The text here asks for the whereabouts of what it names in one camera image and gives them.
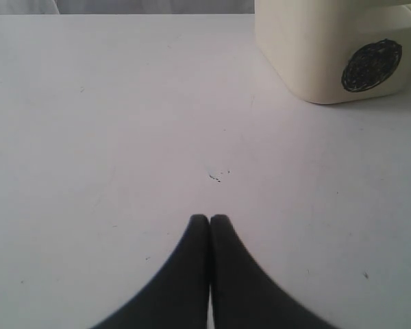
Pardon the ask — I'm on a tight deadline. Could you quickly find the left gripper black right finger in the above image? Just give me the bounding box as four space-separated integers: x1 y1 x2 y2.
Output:
210 215 333 328

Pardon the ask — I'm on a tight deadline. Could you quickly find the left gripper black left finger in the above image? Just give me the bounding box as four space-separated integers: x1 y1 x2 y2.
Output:
95 215 210 328

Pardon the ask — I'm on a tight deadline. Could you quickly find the cream bin with circle mark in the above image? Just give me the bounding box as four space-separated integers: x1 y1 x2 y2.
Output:
255 1 411 104

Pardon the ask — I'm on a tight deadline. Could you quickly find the white backdrop curtain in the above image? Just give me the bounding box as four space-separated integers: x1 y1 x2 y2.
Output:
0 0 254 14

